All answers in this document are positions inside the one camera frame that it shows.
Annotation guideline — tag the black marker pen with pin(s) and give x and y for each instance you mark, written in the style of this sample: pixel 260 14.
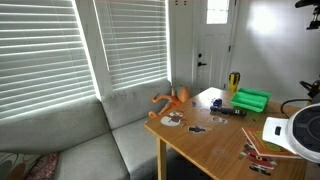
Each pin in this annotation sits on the black marker pen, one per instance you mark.
pixel 228 111

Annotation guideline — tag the small round sticker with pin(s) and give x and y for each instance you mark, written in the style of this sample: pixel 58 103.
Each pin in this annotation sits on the small round sticker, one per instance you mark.
pixel 219 120

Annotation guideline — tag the small blue object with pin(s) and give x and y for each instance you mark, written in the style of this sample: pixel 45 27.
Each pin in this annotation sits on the small blue object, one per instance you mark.
pixel 217 102

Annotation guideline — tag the grey fabric sofa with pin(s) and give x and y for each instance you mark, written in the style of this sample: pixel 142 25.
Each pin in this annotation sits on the grey fabric sofa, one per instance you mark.
pixel 73 133

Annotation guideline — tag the orange children's paperback book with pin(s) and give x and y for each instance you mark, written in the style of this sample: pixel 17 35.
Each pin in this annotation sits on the orange children's paperback book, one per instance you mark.
pixel 263 146

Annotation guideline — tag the red woven pillow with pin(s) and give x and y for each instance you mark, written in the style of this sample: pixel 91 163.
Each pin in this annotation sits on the red woven pillow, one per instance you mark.
pixel 43 166

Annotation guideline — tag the white entry door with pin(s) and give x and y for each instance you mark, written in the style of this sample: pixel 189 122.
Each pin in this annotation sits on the white entry door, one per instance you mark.
pixel 213 50

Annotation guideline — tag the patterned beige pillow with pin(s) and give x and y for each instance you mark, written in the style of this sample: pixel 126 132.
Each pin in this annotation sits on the patterned beige pillow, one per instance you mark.
pixel 15 166

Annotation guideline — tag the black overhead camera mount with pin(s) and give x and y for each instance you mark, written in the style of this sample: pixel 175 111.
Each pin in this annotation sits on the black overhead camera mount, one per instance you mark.
pixel 311 5

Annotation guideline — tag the black figure sticker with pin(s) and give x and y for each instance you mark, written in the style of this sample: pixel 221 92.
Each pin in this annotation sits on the black figure sticker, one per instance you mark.
pixel 196 129

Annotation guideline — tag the tiny bluish sticker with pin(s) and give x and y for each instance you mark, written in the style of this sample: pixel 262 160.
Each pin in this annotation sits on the tiny bluish sticker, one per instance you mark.
pixel 194 104

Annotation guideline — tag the wide white window blind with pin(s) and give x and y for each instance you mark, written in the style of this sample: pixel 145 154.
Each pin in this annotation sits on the wide white window blind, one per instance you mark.
pixel 43 56

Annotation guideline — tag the narrow white window blind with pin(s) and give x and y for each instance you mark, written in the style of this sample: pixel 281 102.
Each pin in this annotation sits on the narrow white window blind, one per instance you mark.
pixel 133 43

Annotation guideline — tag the green plastic tray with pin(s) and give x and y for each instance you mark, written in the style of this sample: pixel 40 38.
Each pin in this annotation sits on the green plastic tray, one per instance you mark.
pixel 250 100

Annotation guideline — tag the black door deadbolt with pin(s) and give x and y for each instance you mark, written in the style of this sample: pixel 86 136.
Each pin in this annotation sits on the black door deadbolt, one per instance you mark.
pixel 200 55

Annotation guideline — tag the orange octopus plush toy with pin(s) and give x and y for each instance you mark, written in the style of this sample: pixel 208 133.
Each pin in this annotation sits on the orange octopus plush toy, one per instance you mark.
pixel 173 98

